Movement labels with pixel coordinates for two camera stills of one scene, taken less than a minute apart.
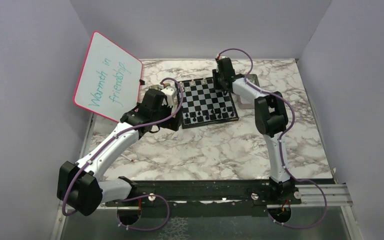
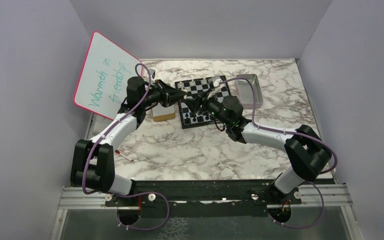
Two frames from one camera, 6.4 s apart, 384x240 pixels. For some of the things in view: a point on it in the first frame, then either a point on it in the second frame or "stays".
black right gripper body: (217, 79) -> (213, 106)
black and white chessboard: (203, 105) stays
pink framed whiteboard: (109, 85) stays
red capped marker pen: (128, 158) stays
